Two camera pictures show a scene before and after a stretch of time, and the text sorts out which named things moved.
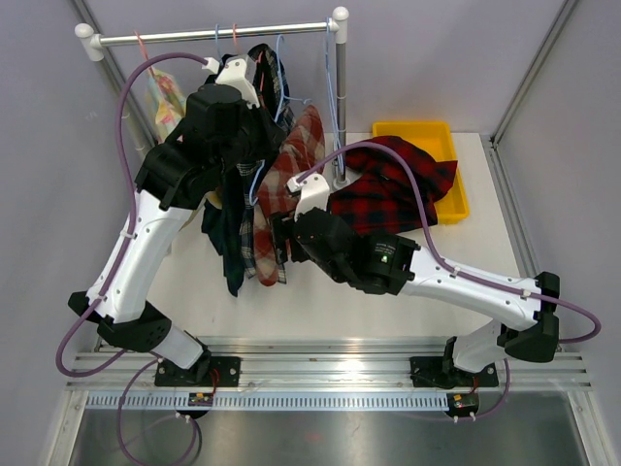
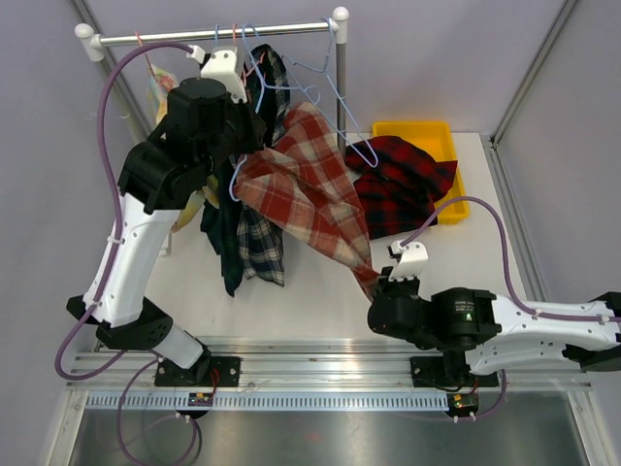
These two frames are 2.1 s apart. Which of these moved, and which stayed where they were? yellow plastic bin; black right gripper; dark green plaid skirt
Moved: black right gripper
Stayed: yellow plastic bin; dark green plaid skirt
